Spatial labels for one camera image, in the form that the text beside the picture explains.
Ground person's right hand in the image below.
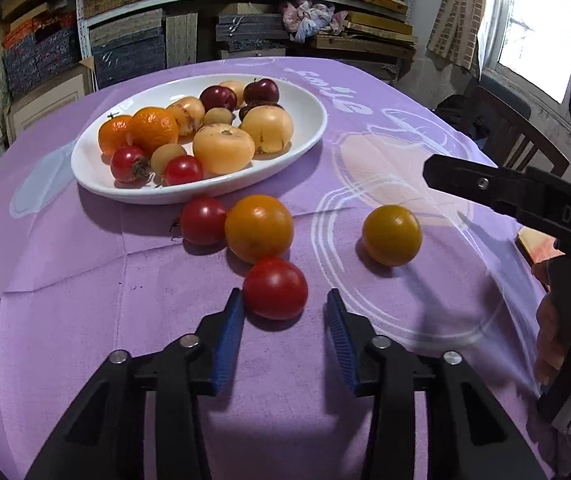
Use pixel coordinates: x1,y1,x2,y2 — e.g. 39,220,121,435
534,291,571,397

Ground small pale yellow pepino melon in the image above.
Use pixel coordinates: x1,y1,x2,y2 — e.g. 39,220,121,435
218,80,247,109

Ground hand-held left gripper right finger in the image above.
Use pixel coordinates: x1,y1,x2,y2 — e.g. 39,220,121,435
325,288,549,480

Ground pink cloth bundle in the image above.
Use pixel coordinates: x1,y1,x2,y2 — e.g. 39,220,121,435
280,0,349,43

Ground grey metal shelving rack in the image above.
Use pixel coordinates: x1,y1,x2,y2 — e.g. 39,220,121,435
76,0,421,93

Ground dark yellow tomato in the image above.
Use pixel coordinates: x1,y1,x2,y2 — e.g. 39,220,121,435
362,205,423,267

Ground dark red plum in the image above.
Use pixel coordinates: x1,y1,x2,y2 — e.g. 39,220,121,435
199,85,238,113
242,78,280,106

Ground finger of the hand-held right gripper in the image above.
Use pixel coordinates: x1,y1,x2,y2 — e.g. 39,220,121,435
423,154,547,220

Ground spotted yellow pepino melon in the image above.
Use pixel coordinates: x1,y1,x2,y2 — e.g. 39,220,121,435
166,96,205,137

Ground stack of dark blue boxes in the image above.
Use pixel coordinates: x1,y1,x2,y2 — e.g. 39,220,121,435
215,12,286,58
89,10,166,88

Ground red tomato with green calyx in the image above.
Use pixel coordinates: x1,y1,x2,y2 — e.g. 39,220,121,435
110,145,152,184

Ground large yellow pepino melon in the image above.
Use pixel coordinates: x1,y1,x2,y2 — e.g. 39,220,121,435
240,107,295,155

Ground stack of floral patterned boxes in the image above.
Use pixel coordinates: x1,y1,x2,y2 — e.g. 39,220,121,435
0,12,83,101

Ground white oval plate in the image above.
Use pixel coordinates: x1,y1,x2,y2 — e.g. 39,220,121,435
70,74,328,206

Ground yellow pepino melon with calyx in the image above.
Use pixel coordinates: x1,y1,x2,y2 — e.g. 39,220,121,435
192,125,256,176

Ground orange mandarin with stem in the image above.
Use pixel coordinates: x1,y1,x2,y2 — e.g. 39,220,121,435
98,113,133,157

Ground black bag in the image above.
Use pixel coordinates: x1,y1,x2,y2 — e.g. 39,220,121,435
433,92,489,138

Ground small tan round fruit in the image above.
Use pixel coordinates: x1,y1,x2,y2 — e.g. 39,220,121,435
150,143,187,176
203,107,233,128

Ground printed purple tablecloth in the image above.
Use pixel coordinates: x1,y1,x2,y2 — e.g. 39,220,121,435
0,56,556,480

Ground dark brown passion fruit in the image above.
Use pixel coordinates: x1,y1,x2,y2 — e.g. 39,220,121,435
238,101,286,122

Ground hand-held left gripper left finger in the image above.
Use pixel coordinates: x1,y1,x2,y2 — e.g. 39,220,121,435
25,288,245,480

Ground grey wooden panel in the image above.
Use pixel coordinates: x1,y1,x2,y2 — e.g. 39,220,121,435
165,12,198,68

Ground brick pattern curtain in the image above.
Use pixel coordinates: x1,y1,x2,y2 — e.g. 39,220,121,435
426,0,511,73

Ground orange booklet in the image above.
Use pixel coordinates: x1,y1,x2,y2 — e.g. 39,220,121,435
515,226,559,288

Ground orange tomato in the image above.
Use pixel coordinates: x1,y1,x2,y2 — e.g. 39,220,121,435
224,194,295,265

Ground white framed window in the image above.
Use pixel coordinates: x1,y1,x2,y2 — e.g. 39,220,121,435
483,0,571,106

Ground dark wooden chair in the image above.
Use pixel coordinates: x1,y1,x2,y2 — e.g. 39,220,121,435
460,77,571,177

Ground stack of yellow wooden boxes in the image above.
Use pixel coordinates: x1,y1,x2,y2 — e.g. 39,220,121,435
298,0,419,61

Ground cardboard box with framed board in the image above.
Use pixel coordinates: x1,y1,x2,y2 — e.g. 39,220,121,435
4,57,97,145

